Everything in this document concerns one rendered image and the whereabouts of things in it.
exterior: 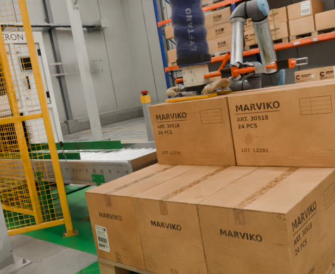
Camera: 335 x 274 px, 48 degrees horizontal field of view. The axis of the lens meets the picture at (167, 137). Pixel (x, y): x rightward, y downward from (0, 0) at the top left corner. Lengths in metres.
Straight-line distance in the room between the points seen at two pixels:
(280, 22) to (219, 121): 7.98
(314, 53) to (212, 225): 9.67
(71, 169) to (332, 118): 2.01
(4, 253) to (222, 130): 1.71
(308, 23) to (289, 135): 7.85
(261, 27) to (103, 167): 1.52
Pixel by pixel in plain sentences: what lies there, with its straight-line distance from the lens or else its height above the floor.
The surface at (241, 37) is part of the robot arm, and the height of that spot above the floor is 1.30.
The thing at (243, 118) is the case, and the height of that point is 0.82.
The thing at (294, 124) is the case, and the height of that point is 0.76.
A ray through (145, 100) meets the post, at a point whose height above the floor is 0.95.
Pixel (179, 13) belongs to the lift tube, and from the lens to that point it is 2.41.
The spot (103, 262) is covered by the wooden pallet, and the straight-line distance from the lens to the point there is 2.30.
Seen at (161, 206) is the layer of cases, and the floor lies 0.51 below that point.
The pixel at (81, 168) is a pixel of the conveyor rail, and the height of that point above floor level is 0.53.
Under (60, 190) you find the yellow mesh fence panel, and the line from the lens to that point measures 3.12.
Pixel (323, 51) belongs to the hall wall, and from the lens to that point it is 10.99.
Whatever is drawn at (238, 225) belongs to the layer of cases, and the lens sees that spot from 1.55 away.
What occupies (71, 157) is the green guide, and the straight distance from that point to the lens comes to 3.24.
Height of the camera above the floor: 1.06
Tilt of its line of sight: 8 degrees down
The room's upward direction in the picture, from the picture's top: 9 degrees counter-clockwise
